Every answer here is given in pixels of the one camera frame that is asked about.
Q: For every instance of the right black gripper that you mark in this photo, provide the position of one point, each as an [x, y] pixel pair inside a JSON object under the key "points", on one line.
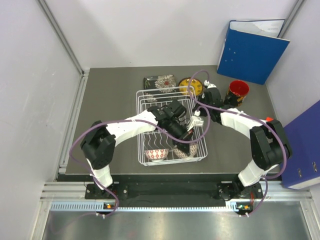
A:
{"points": [[201, 99]]}

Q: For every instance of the red patterned bowl blue inside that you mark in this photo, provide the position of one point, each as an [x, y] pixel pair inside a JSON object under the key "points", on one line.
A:
{"points": [[156, 154]]}

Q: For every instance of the brown patterned small bowl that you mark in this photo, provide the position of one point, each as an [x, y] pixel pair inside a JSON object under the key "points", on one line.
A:
{"points": [[193, 148]]}

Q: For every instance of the white wire dish rack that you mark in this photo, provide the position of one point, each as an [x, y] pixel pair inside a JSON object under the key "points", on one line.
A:
{"points": [[159, 140]]}

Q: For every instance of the yellow patterned plate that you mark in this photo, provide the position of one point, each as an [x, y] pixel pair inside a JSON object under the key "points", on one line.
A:
{"points": [[194, 85]]}

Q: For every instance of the red cube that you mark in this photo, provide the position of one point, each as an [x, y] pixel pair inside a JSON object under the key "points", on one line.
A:
{"points": [[269, 119]]}

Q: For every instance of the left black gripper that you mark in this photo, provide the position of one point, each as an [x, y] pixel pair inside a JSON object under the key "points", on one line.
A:
{"points": [[183, 147]]}

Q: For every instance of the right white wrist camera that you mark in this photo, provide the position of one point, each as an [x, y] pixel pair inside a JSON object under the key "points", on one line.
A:
{"points": [[209, 85]]}

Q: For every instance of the blue ring binder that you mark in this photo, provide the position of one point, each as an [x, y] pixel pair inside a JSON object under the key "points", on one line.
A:
{"points": [[251, 49]]}

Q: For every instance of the black skull mug red inside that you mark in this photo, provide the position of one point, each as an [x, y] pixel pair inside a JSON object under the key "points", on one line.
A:
{"points": [[236, 93]]}

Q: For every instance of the dark blue binder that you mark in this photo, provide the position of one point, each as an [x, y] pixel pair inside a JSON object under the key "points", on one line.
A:
{"points": [[303, 167]]}

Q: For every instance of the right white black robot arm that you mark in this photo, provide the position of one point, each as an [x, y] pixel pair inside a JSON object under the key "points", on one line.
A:
{"points": [[269, 144]]}

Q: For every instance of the black floral rectangular tray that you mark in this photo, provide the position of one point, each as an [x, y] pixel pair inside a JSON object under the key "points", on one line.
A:
{"points": [[158, 84]]}

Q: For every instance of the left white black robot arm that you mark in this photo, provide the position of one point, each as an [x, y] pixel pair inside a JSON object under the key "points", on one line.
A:
{"points": [[99, 144]]}

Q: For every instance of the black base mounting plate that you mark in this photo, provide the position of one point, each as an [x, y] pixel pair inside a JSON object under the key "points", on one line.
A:
{"points": [[129, 190]]}

